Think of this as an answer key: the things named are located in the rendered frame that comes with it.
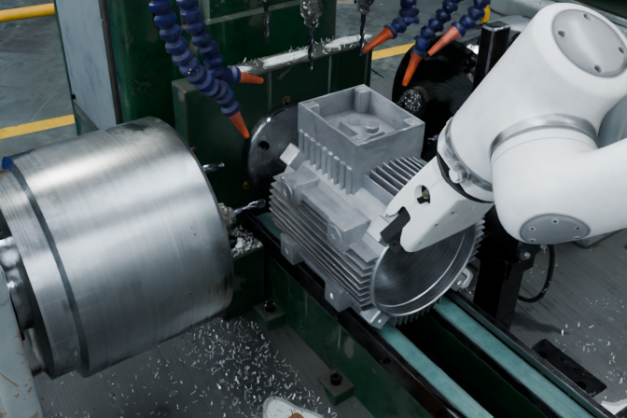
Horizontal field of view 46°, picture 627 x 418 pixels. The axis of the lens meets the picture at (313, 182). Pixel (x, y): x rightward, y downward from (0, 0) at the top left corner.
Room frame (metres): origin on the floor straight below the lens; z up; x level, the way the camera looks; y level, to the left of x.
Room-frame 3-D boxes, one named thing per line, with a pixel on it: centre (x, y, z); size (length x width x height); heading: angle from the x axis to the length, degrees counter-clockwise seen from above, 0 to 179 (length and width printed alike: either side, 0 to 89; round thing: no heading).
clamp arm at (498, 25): (0.79, -0.20, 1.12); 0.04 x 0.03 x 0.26; 36
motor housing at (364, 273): (0.74, -0.08, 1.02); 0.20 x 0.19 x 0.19; 35
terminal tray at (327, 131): (0.77, -0.05, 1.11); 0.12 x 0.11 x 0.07; 35
